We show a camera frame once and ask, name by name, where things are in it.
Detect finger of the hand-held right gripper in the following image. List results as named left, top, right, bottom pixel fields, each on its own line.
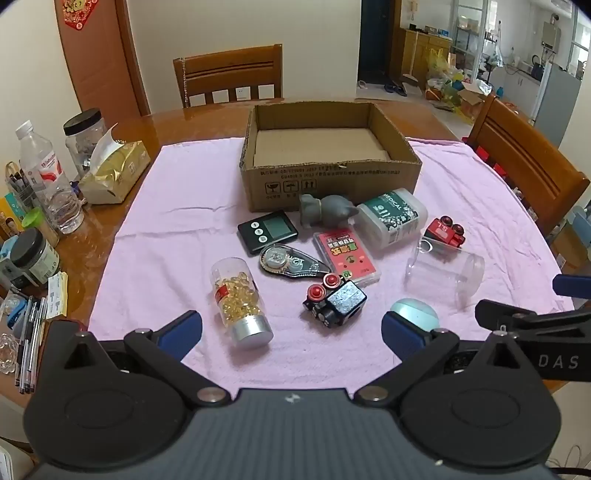
left=475, top=299, right=591, bottom=344
left=553, top=274, right=591, bottom=298

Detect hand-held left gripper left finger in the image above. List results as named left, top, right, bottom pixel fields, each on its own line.
left=46, top=310, right=232, bottom=409

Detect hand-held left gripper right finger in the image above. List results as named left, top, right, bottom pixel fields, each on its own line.
left=353, top=311, right=527, bottom=409

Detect teal round case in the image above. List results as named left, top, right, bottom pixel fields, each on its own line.
left=390, top=298, right=439, bottom=333

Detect black toy car red wheels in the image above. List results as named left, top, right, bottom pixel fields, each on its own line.
left=302, top=272, right=368, bottom=329

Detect bottle of golden capsules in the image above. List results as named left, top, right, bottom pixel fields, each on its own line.
left=211, top=257, right=273, bottom=348

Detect red wooden toy train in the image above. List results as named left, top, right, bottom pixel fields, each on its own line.
left=424, top=215, right=466, bottom=248

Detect clear correction tape dispenser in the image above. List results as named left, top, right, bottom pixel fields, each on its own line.
left=259, top=246, right=332, bottom=280

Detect cardboard box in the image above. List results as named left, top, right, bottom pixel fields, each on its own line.
left=457, top=80, right=497, bottom=121
left=239, top=102, right=423, bottom=213

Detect clear plastic jar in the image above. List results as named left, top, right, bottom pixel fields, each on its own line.
left=405, top=237, right=485, bottom=310

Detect pink towel cloth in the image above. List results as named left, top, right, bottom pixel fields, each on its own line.
left=88, top=136, right=575, bottom=386

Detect pink card deck box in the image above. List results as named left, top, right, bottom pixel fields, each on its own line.
left=313, top=226, right=382, bottom=284

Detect white bottle with green label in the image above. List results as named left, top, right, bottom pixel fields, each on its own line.
left=355, top=188, right=428, bottom=250

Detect small white paper box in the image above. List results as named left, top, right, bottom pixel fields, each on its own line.
left=46, top=272, right=68, bottom=320

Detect wooden chair with grooved back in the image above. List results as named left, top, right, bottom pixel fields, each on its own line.
left=466, top=95, right=591, bottom=236

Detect black digital timer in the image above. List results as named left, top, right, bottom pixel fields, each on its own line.
left=238, top=211, right=301, bottom=257

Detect grey cat figure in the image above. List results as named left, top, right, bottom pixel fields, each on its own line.
left=299, top=194, right=360, bottom=230

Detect bundle of pens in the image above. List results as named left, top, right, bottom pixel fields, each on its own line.
left=15, top=295, right=49, bottom=394

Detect dark jar with black lid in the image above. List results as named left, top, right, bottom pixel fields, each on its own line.
left=10, top=228, right=61, bottom=284

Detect golden tissue box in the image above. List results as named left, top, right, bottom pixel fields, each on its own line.
left=78, top=122, right=151, bottom=205

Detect green capped container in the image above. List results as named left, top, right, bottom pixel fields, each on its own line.
left=22, top=208, right=60, bottom=247

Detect grey refrigerator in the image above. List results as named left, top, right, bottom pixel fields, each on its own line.
left=533, top=62, right=581, bottom=148

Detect clear plastic water bottle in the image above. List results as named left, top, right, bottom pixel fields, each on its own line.
left=15, top=120, right=85, bottom=234

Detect cardboard box on floor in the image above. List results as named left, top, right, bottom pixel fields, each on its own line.
left=457, top=80, right=497, bottom=121

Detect pen holder with pens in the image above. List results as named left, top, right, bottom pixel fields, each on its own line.
left=4, top=161, right=34, bottom=210

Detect glass jar with black lid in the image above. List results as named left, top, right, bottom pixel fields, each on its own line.
left=63, top=108, right=109, bottom=178

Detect pile of yellow plastic bags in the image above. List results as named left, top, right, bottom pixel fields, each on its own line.
left=425, top=46, right=465, bottom=101

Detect wooden chair with slatted back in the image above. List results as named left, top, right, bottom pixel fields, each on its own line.
left=173, top=45, right=283, bottom=109

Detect wooden cabinet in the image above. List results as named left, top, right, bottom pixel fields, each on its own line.
left=399, top=28, right=453, bottom=88

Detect brown wooden door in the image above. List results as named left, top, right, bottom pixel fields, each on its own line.
left=55, top=0, right=151, bottom=116

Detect dark entrance door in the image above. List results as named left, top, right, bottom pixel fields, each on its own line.
left=360, top=0, right=393, bottom=86

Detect red door decoration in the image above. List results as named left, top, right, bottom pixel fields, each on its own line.
left=61, top=0, right=99, bottom=31

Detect wall water heater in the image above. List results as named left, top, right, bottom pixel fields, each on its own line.
left=541, top=21, right=562, bottom=49

